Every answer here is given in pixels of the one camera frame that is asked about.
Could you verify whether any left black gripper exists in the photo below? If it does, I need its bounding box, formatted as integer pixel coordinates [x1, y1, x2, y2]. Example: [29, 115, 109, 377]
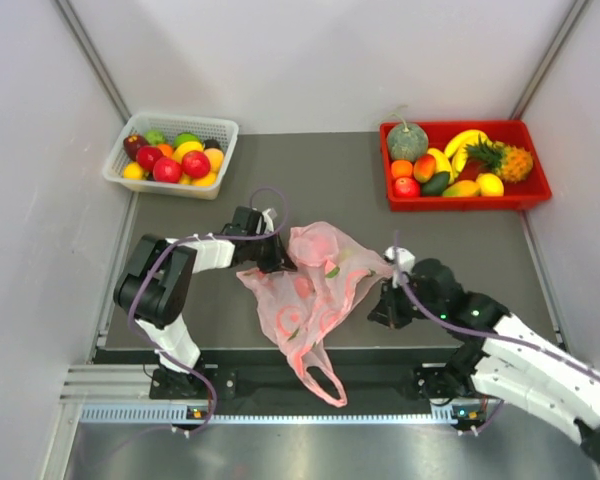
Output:
[246, 227, 297, 273]

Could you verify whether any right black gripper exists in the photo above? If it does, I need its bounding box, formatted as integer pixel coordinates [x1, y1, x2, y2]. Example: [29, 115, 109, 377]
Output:
[368, 273, 445, 329]

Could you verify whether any pink printed plastic bag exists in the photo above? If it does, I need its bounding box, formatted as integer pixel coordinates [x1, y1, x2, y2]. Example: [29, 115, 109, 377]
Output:
[237, 221, 392, 408]

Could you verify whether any dark green avocado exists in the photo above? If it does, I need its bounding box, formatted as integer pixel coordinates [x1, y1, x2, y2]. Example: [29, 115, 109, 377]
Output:
[420, 171, 451, 197]

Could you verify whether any orange fruit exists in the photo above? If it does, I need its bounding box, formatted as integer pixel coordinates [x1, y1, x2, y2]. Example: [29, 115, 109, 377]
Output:
[390, 159, 413, 179]

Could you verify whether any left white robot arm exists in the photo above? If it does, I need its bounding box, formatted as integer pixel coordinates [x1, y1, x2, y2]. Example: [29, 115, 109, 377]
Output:
[113, 206, 297, 397]

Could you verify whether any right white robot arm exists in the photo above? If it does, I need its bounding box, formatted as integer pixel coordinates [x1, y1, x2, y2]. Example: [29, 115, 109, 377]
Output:
[368, 248, 600, 466]

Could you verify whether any yellow fruit in basket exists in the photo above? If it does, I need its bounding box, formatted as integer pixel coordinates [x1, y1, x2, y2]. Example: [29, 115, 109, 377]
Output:
[172, 142, 204, 163]

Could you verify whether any dark red fruit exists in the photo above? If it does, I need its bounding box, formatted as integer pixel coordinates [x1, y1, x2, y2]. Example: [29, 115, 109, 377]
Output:
[122, 134, 149, 161]

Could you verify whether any red green yellow mango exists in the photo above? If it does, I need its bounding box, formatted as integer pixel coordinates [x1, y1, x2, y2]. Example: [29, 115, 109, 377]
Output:
[441, 180, 481, 198]

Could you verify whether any red apple in tray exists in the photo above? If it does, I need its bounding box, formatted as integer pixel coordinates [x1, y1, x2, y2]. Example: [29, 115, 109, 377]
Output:
[393, 177, 421, 199]

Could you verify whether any orange peach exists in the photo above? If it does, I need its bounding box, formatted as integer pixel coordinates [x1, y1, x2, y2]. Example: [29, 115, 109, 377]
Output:
[204, 148, 225, 173]

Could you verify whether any red apple right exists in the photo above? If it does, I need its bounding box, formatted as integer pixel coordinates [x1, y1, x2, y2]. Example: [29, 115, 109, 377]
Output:
[181, 151, 211, 179]

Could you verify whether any dark mangosteen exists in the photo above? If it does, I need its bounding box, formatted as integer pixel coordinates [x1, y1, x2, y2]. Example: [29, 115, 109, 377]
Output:
[203, 138, 222, 150]

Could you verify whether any red apple middle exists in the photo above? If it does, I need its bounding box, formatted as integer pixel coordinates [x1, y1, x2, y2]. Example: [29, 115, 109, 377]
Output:
[152, 156, 182, 184]

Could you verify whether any white perforated plastic basket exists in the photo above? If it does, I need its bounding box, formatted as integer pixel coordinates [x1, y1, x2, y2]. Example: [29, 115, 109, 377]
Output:
[102, 113, 239, 200]

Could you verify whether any red plastic tray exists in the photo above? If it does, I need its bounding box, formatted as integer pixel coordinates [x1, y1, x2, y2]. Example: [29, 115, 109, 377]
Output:
[380, 117, 552, 212]

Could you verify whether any yellow banana bunch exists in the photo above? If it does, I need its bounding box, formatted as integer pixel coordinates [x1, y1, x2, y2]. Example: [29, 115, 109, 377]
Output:
[443, 129, 489, 177]

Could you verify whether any orange pineapple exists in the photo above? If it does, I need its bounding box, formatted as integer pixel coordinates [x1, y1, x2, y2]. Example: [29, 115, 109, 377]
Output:
[465, 140, 534, 183]

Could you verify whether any green apple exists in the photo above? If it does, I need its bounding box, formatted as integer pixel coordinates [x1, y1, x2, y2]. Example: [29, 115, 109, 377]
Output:
[173, 132, 200, 149]

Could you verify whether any small orange tangerine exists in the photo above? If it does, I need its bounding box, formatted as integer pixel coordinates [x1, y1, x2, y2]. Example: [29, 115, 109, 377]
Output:
[157, 143, 174, 157]

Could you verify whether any green melon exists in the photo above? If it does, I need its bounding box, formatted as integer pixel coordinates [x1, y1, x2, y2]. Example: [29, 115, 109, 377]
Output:
[386, 106, 429, 163]

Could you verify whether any red apple left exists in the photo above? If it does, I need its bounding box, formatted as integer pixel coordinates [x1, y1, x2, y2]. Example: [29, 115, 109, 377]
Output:
[135, 145, 163, 172]

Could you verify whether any yellow lemon in basket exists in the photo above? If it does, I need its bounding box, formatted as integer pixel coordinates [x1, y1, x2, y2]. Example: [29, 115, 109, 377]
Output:
[122, 162, 146, 181]

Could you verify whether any green lime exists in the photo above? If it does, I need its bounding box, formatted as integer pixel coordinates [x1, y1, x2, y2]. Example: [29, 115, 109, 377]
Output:
[144, 129, 167, 145]

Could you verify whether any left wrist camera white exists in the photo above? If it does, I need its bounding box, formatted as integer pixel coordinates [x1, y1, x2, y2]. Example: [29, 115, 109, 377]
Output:
[262, 208, 277, 234]

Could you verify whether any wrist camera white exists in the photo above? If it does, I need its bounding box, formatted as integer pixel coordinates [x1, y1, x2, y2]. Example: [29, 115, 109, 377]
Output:
[262, 208, 277, 234]
[383, 246, 415, 289]

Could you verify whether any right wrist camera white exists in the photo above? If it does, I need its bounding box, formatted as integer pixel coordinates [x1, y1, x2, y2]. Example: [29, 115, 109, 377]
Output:
[383, 246, 415, 289]

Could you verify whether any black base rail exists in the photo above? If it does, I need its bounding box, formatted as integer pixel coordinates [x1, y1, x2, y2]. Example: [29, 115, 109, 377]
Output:
[129, 349, 481, 416]

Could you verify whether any grey slotted cable duct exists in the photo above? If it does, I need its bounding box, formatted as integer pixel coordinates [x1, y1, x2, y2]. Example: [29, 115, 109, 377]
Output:
[80, 403, 486, 426]

